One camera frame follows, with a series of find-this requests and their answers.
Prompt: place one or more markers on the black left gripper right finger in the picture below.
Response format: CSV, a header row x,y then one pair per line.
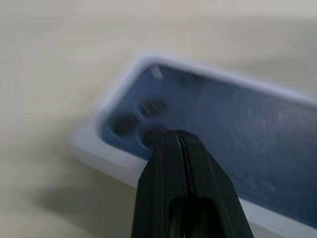
x,y
208,193

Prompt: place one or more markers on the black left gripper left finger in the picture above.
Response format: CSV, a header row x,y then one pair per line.
x,y
161,186

